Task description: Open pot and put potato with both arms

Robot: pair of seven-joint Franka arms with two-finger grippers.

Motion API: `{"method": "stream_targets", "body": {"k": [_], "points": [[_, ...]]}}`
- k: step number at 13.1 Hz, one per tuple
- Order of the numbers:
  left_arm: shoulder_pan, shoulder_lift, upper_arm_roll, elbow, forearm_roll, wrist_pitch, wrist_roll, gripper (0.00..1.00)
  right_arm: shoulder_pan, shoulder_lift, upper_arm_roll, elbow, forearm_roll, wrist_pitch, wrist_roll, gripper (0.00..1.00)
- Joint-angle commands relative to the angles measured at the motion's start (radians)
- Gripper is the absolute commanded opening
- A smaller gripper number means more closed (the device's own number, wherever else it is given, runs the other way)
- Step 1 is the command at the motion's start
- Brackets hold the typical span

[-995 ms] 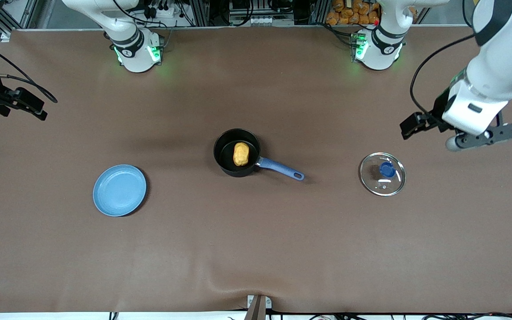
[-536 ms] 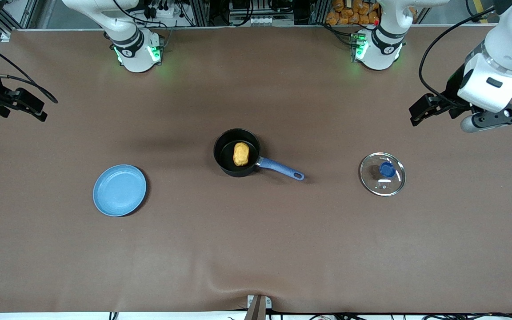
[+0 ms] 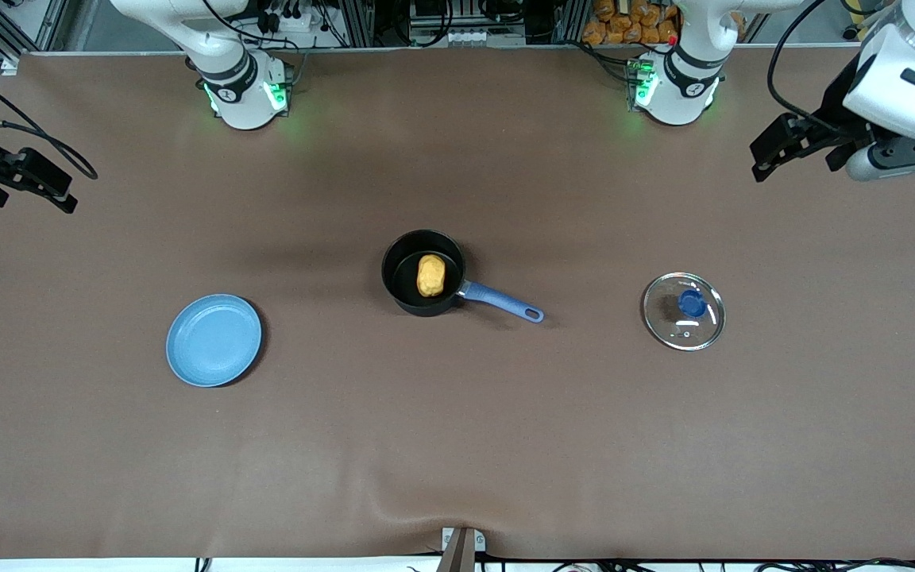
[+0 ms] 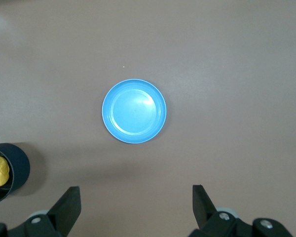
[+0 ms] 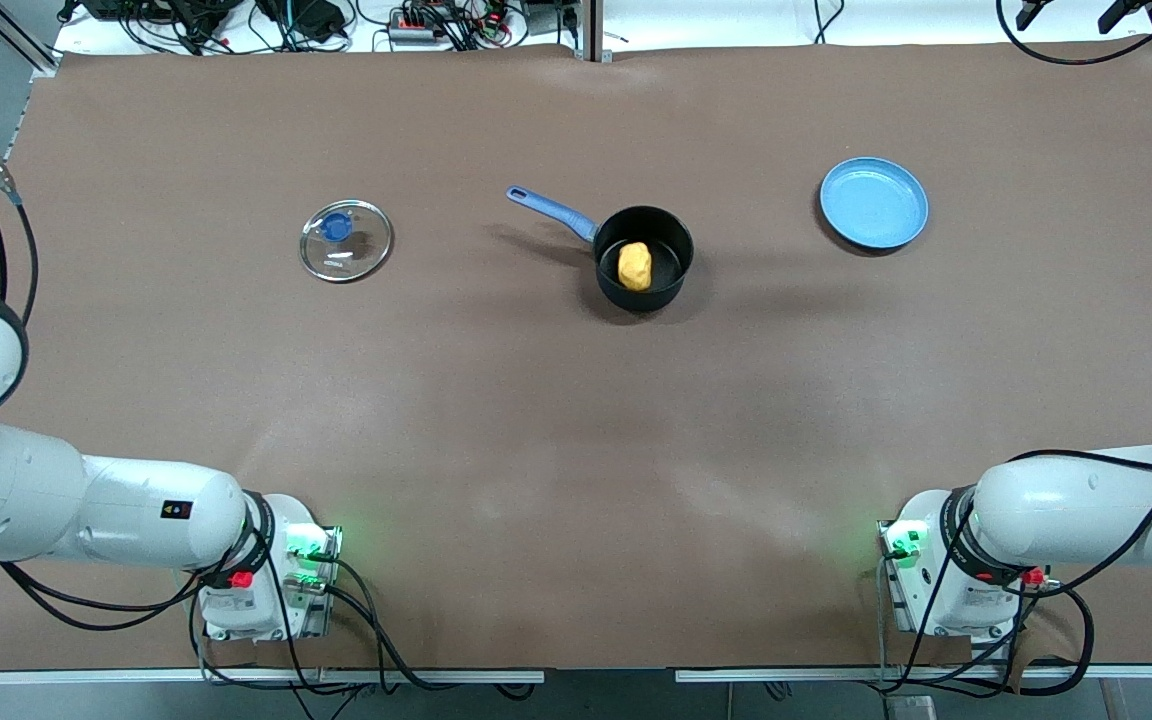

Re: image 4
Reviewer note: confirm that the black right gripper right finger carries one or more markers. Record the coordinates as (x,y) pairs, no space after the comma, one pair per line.
(207,217)

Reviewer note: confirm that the blue round plate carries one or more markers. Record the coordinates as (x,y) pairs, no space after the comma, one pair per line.
(134,111)

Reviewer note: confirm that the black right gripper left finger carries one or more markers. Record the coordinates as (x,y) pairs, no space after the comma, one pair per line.
(61,217)

